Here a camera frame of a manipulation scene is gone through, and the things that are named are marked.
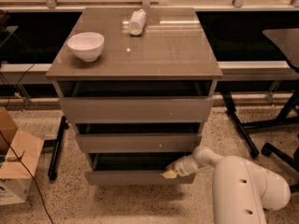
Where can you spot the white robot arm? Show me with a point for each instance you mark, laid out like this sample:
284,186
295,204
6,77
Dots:
241,190

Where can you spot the open cardboard box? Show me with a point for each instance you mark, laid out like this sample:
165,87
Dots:
20,152

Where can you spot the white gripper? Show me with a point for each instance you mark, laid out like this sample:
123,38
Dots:
180,168

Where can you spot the grey drawer cabinet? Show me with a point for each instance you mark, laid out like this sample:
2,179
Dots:
172,47

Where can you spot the grey drawer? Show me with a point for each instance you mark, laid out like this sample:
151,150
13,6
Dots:
116,169
138,137
136,101

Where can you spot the grey bottom drawer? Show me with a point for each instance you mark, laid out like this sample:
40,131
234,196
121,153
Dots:
116,169

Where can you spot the black left stand foot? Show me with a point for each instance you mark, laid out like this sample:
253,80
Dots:
57,143

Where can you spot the grey top drawer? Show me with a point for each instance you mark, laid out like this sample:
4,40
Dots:
136,101

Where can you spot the grey middle drawer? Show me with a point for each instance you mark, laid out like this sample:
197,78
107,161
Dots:
138,137

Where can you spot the black right stand foot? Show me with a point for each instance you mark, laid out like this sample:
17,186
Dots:
230,105

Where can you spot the white ceramic bowl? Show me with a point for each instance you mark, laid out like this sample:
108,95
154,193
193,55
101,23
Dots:
87,46

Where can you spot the black stand foot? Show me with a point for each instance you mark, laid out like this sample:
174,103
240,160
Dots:
57,143
230,105

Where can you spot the white plastic bottle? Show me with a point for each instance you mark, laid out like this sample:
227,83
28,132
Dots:
137,22

